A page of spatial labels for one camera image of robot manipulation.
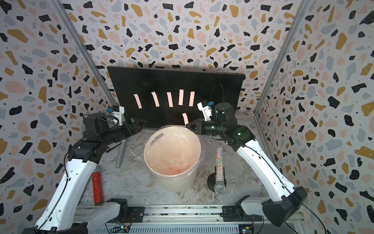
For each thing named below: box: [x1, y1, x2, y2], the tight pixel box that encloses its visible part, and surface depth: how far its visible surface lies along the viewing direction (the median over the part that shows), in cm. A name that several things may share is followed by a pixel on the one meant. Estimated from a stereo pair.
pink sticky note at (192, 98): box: [188, 91, 196, 108], surface depth 72 cm
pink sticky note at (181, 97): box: [178, 89, 185, 106], surface depth 71 cm
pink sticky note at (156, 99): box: [150, 91, 160, 108], surface depth 73 cm
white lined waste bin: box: [143, 125, 202, 193], surface depth 77 cm
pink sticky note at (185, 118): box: [181, 112, 189, 126], surface depth 66 cm
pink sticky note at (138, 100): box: [132, 93, 143, 110], surface depth 75 cm
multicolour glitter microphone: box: [213, 147, 226, 195], surface depth 70 cm
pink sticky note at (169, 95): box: [166, 91, 174, 108], surface depth 73 cm
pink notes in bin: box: [168, 162, 189, 173], surface depth 83 cm
